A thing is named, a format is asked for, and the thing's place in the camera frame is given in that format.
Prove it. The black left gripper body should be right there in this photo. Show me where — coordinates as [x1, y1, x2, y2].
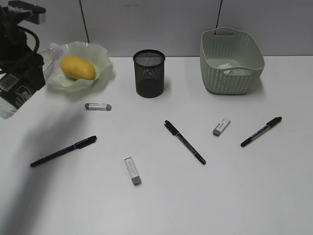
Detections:
[0, 53, 46, 91]

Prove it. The clear plastic water bottle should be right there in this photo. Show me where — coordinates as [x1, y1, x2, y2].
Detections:
[0, 43, 64, 119]

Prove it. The yellow mango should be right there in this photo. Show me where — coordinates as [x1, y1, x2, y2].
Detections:
[61, 56, 96, 80]

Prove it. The black pen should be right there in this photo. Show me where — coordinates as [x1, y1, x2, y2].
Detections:
[241, 117, 282, 147]
[30, 136, 97, 167]
[164, 120, 206, 165]

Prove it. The waste paper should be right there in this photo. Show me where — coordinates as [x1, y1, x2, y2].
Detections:
[218, 63, 234, 74]

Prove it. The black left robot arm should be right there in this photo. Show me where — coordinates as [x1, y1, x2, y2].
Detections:
[0, 0, 46, 90]

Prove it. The green wavy glass plate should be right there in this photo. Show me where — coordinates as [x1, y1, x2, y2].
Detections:
[42, 42, 115, 93]

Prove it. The grey eraser near plate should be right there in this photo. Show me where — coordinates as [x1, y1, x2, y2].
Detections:
[85, 103, 112, 111]

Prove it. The black mesh pen holder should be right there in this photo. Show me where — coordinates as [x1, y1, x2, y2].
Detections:
[133, 49, 165, 98]

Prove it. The grey eraser front centre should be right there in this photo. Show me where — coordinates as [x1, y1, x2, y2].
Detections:
[124, 157, 141, 186]

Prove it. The green woven plastic basket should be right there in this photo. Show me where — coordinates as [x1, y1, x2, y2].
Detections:
[200, 27, 265, 95]

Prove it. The grey eraser right side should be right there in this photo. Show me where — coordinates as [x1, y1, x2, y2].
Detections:
[212, 117, 230, 136]

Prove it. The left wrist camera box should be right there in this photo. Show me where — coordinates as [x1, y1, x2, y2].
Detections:
[8, 0, 46, 24]

